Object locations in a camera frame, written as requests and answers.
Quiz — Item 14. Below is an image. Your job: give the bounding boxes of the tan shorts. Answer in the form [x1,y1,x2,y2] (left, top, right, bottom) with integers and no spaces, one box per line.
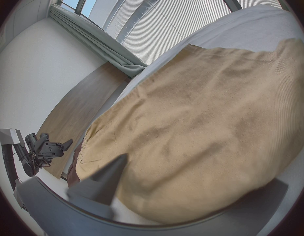
[76,38,304,224]

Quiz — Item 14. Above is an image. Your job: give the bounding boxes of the bed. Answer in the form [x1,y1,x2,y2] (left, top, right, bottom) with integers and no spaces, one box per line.
[37,4,304,227]

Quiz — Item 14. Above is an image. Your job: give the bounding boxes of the window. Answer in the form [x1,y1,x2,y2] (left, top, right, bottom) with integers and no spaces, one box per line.
[60,0,290,66]

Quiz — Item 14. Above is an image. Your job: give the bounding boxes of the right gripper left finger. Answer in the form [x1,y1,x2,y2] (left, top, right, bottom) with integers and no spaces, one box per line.
[62,138,74,154]

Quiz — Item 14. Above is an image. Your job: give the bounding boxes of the brown garment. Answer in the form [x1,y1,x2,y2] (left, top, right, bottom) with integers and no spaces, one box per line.
[67,144,87,187]

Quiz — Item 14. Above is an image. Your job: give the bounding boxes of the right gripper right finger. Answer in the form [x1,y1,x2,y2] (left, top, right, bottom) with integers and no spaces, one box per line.
[67,153,129,206]

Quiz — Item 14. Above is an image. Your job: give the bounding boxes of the blue-green curtain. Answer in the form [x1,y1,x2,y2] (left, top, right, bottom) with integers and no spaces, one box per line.
[49,4,149,78]

